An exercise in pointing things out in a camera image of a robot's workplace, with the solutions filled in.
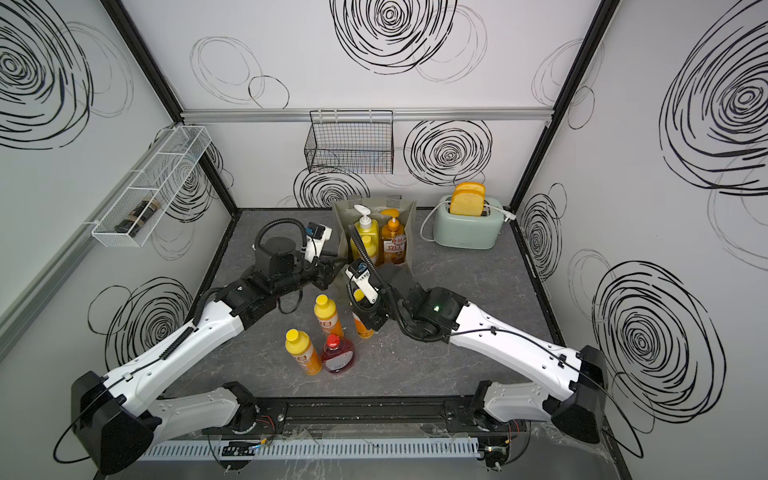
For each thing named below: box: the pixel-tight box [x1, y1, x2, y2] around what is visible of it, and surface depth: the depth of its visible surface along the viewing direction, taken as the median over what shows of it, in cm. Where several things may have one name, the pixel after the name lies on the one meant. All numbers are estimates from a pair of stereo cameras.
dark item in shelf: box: [114, 197, 160, 237], surface depth 69 cm
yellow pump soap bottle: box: [350, 204, 379, 260], surface depth 86 cm
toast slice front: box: [450, 189, 485, 217], surface depth 98 cm
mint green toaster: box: [433, 196, 505, 250], surface depth 102 cm
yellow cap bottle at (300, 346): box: [285, 329, 322, 375], surface depth 68 cm
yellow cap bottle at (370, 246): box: [362, 235, 377, 257], surface depth 84 cm
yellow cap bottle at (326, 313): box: [314, 294, 343, 336], surface depth 73 cm
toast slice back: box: [453, 182, 487, 194], surface depth 98 cm
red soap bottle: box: [321, 334, 356, 374], surface depth 74 cm
